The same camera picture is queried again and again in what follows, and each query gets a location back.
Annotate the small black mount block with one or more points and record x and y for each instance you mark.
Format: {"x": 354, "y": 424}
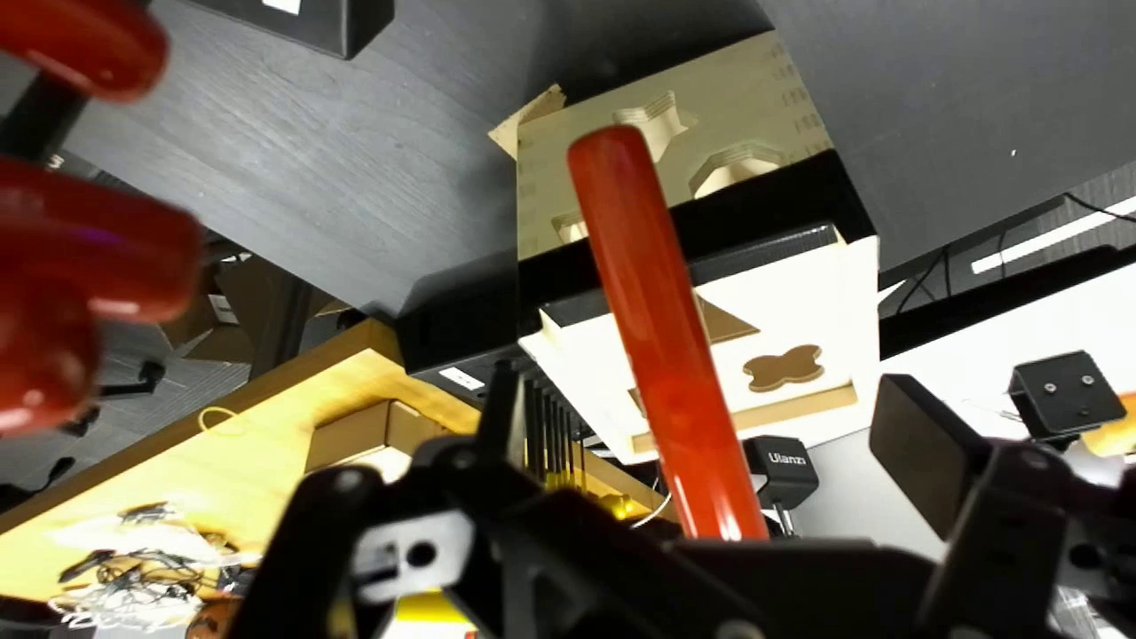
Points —
{"x": 1065, "y": 397}

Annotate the crumpled foil wrappers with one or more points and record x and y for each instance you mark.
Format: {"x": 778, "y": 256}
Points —
{"x": 145, "y": 554}

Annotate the wooden office desk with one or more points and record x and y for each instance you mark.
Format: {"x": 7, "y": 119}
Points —
{"x": 235, "y": 475}

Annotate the black device with white print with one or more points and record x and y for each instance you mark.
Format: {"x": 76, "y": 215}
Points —
{"x": 784, "y": 466}

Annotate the wooden shape sorter box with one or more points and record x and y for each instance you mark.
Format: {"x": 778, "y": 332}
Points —
{"x": 784, "y": 320}

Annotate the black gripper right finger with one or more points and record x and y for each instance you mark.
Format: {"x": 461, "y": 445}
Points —
{"x": 1018, "y": 534}

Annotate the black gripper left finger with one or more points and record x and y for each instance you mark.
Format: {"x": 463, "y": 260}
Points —
{"x": 295, "y": 534}

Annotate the small white table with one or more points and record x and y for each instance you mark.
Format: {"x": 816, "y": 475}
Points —
{"x": 971, "y": 357}

